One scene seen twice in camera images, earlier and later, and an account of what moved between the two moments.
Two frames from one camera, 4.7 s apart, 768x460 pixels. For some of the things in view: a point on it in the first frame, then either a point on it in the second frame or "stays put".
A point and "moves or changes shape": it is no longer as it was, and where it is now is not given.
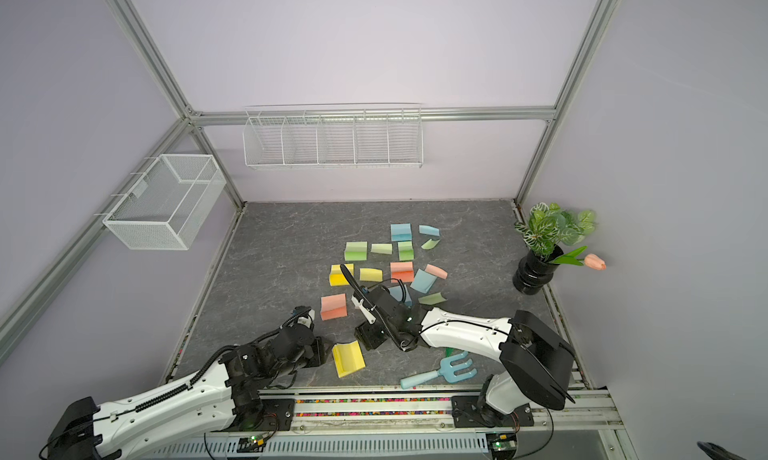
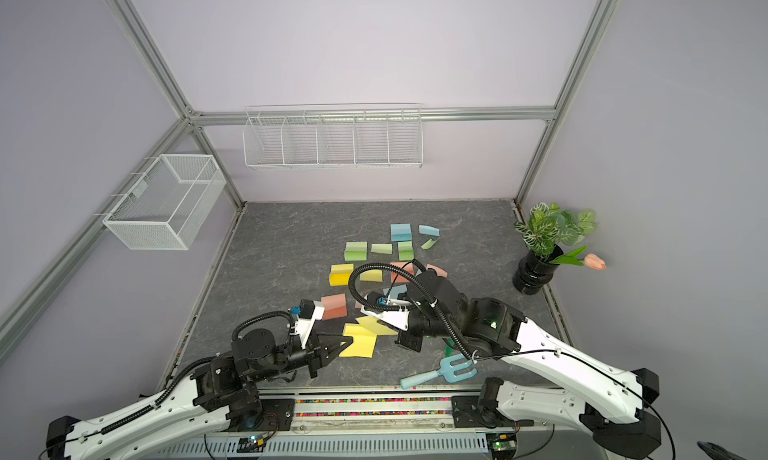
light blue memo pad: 401,232 stays put
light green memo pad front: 356,251 stays put
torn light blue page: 425,229 stays put
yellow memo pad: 336,276 stays put
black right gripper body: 371,334 → 417,328
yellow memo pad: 348,357 moves or changes shape
